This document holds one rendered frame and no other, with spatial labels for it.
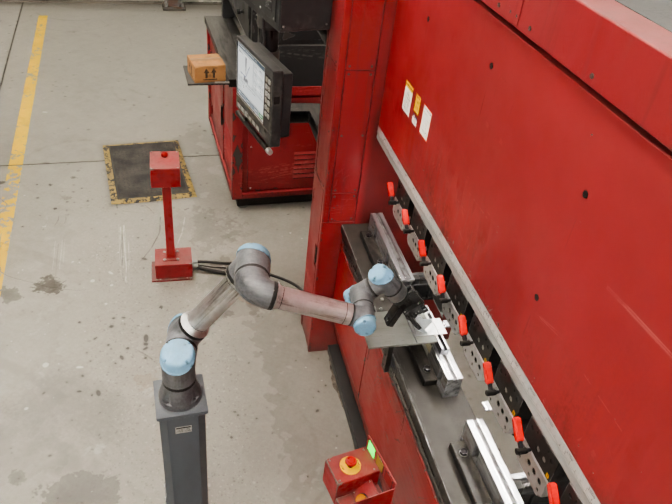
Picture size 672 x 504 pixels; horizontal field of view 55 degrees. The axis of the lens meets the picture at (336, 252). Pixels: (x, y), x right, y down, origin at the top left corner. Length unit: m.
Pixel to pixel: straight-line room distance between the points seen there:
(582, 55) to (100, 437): 2.69
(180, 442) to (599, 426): 1.53
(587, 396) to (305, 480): 1.84
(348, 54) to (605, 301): 1.63
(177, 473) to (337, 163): 1.46
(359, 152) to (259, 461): 1.52
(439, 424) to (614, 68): 1.36
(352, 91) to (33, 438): 2.17
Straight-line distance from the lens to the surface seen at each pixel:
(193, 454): 2.62
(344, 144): 2.92
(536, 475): 1.87
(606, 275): 1.49
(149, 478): 3.22
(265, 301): 2.06
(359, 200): 3.10
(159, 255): 4.16
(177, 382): 2.33
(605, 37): 1.49
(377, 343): 2.37
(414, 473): 2.46
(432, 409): 2.38
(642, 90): 1.38
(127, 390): 3.55
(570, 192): 1.59
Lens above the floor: 2.65
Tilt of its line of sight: 37 degrees down
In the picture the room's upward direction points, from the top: 7 degrees clockwise
